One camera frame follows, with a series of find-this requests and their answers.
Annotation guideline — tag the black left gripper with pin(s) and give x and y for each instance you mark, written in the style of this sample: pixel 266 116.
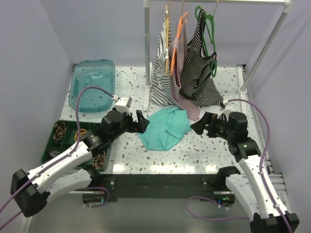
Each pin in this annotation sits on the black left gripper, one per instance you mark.
pixel 139 126

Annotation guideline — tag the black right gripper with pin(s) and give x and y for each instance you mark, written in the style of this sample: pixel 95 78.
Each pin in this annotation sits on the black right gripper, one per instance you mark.
pixel 210 119

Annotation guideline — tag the green hanger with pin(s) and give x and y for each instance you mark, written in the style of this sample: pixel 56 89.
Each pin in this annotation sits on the green hanger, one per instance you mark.
pixel 209 24

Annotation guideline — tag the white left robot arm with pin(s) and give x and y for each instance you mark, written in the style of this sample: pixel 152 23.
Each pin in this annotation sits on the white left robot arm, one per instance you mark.
pixel 32 190

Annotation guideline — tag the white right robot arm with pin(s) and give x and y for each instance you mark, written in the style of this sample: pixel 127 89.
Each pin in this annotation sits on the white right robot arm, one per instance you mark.
pixel 250 184

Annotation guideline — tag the teal tank top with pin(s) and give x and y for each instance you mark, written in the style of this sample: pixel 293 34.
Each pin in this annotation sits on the teal tank top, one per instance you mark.
pixel 166 129

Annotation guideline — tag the pink tank top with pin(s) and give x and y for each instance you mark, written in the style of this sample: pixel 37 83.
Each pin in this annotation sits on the pink tank top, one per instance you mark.
pixel 180 101

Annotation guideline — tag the yellow hanger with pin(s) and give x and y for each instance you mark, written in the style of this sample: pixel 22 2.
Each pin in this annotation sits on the yellow hanger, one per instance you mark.
pixel 167 21

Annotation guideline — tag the orange hanger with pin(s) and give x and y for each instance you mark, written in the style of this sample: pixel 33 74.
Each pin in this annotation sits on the orange hanger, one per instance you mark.
pixel 183 20

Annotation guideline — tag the teal transparent plastic bin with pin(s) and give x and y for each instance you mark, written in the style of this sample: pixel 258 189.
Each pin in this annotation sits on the teal transparent plastic bin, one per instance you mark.
pixel 86 78

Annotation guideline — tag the dark green organizer tray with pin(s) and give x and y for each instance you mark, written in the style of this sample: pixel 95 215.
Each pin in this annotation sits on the dark green organizer tray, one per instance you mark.
pixel 63 136

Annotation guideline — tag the white clothes rack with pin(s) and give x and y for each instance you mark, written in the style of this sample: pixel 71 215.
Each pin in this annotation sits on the white clothes rack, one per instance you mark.
pixel 286 6

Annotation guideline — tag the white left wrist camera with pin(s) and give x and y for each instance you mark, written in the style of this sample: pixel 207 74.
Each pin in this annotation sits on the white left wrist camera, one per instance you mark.
pixel 123 105

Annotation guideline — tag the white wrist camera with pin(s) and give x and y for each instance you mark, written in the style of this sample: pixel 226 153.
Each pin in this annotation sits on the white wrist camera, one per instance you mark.
pixel 123 105
pixel 226 109

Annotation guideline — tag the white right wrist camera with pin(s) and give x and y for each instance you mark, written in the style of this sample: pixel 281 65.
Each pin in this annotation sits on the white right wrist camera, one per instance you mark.
pixel 226 109

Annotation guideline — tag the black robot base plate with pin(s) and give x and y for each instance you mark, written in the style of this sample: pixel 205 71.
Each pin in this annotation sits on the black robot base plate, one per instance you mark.
pixel 157 186

